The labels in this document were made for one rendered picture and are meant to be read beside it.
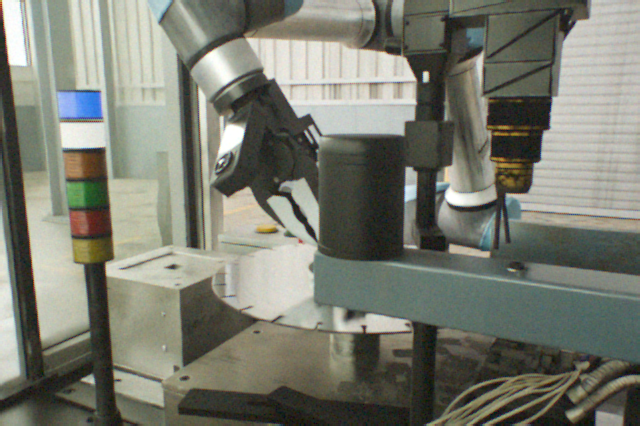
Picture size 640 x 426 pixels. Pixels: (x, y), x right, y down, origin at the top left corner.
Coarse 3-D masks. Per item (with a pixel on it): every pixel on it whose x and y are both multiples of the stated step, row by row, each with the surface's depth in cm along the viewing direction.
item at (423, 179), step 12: (420, 180) 59; (432, 180) 58; (420, 192) 59; (432, 192) 59; (420, 204) 59; (432, 204) 59; (420, 216) 59; (432, 216) 59; (420, 228) 57; (432, 228) 57; (420, 240) 54; (432, 240) 54; (444, 240) 54
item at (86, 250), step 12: (72, 240) 61; (84, 240) 60; (96, 240) 60; (108, 240) 61; (72, 252) 61; (84, 252) 60; (96, 252) 61; (108, 252) 62; (84, 264) 60; (96, 264) 61
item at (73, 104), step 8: (64, 96) 57; (72, 96) 57; (80, 96) 57; (88, 96) 57; (96, 96) 58; (64, 104) 57; (72, 104) 57; (80, 104) 57; (88, 104) 57; (96, 104) 58; (64, 112) 57; (72, 112) 57; (80, 112) 57; (88, 112) 58; (96, 112) 58
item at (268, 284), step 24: (240, 264) 67; (264, 264) 67; (288, 264) 67; (216, 288) 58; (240, 288) 58; (264, 288) 58; (288, 288) 58; (312, 288) 58; (264, 312) 51; (288, 312) 51; (312, 312) 51; (336, 312) 51; (360, 312) 51
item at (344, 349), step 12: (336, 336) 62; (348, 336) 61; (360, 336) 61; (372, 336) 62; (336, 348) 63; (348, 348) 62; (360, 348) 61; (372, 348) 62; (336, 360) 63; (348, 360) 62; (360, 360) 62; (372, 360) 62
